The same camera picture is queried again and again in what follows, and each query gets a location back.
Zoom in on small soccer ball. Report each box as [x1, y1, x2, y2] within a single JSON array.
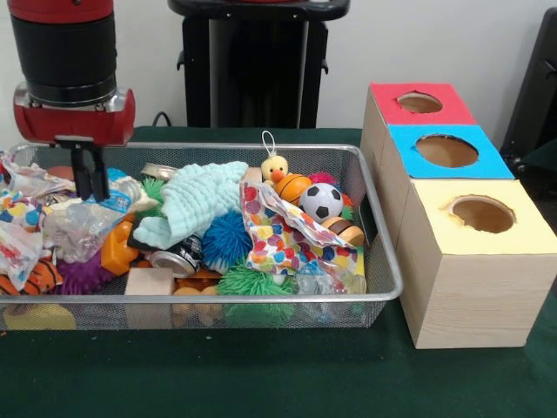
[[299, 182, 345, 224]]

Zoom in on dark green side table cloth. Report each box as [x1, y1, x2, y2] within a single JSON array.
[[520, 138, 557, 172]]

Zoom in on colourful polka-dot cloth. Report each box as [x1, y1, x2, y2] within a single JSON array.
[[237, 183, 358, 278]]

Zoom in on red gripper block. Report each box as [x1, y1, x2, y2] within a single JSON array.
[[13, 83, 136, 201]]

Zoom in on yellow duck toy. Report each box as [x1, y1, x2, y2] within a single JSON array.
[[259, 131, 290, 194]]

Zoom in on shallow clear mesh bin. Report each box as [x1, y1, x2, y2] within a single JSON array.
[[0, 141, 406, 332]]

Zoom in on wooden box with three holes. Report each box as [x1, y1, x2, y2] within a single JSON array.
[[359, 83, 557, 350]]

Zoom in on black drink can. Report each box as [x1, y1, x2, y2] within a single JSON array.
[[146, 237, 204, 278]]

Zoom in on small orange basketball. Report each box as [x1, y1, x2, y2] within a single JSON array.
[[276, 172, 312, 208]]

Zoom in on mint green knit cloth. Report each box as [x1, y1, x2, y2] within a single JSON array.
[[133, 162, 250, 250]]

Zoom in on wooden burger toy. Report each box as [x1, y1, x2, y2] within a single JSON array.
[[319, 217, 366, 248]]

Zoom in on black floor stand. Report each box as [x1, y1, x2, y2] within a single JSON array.
[[503, 7, 557, 166]]

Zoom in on dark green tablecloth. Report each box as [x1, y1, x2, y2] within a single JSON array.
[[0, 126, 557, 418]]

